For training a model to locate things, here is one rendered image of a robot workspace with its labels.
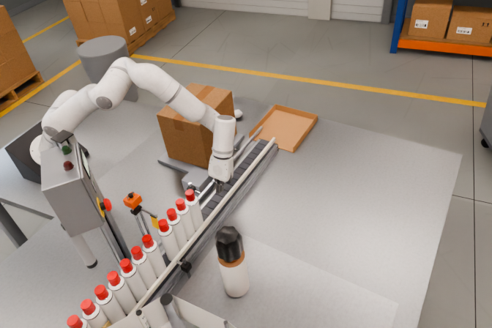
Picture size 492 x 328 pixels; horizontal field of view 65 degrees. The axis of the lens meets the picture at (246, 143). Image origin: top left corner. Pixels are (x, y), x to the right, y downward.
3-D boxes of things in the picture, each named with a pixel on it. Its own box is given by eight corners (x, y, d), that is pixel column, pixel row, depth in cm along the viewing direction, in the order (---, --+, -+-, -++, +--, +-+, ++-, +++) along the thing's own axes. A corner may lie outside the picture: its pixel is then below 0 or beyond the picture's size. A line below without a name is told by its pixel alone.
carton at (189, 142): (208, 170, 186) (199, 125, 169) (168, 157, 196) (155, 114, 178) (237, 133, 206) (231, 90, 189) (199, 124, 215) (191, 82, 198)
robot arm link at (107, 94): (74, 118, 177) (56, 146, 167) (51, 102, 170) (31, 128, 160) (140, 80, 148) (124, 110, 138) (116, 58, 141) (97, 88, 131)
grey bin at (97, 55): (124, 116, 380) (104, 59, 340) (88, 108, 396) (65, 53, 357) (151, 92, 411) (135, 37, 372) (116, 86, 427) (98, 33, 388)
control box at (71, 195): (69, 238, 106) (40, 191, 94) (66, 198, 118) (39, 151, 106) (107, 224, 109) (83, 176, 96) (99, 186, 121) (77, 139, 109)
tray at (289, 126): (293, 153, 193) (293, 146, 191) (249, 139, 205) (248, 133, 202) (317, 120, 212) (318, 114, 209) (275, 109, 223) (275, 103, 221)
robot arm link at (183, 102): (162, 93, 153) (217, 137, 166) (165, 105, 139) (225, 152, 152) (176, 76, 151) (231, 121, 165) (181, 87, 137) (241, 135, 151)
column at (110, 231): (129, 277, 147) (60, 143, 104) (121, 272, 149) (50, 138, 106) (137, 268, 150) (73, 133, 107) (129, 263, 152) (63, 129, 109)
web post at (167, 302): (179, 338, 123) (167, 309, 111) (168, 331, 125) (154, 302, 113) (188, 325, 126) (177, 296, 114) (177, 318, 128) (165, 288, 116)
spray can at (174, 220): (183, 252, 147) (172, 218, 134) (172, 248, 149) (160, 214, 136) (191, 242, 151) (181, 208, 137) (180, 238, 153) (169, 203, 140)
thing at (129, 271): (141, 304, 132) (124, 272, 119) (130, 298, 135) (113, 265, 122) (151, 292, 136) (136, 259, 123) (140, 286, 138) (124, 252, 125)
